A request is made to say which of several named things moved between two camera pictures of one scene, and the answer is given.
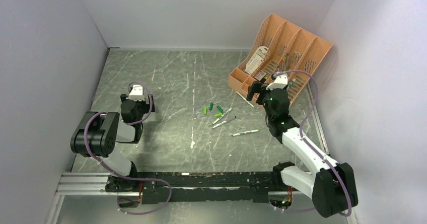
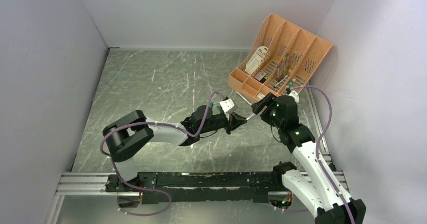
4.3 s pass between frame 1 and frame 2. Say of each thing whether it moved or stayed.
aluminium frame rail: stayed
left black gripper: moved
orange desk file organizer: stayed
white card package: stayed
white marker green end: moved
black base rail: stayed
